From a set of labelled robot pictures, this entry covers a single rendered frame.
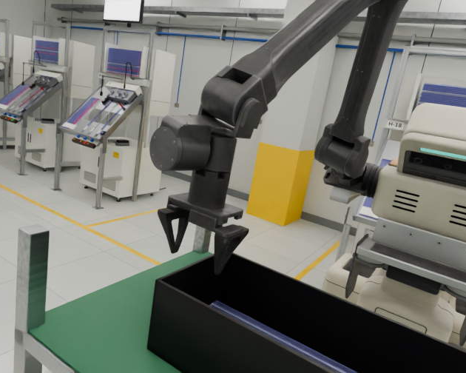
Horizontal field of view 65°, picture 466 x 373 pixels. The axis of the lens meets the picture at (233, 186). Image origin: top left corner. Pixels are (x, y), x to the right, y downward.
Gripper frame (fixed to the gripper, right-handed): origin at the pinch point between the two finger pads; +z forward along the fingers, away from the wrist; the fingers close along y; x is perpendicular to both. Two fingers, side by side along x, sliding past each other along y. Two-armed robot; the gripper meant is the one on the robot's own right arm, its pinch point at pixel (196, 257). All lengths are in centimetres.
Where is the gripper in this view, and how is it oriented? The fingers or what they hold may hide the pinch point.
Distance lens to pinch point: 58.7
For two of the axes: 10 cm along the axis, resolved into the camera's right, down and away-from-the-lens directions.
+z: -1.9, 9.6, 2.1
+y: 8.3, 2.7, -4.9
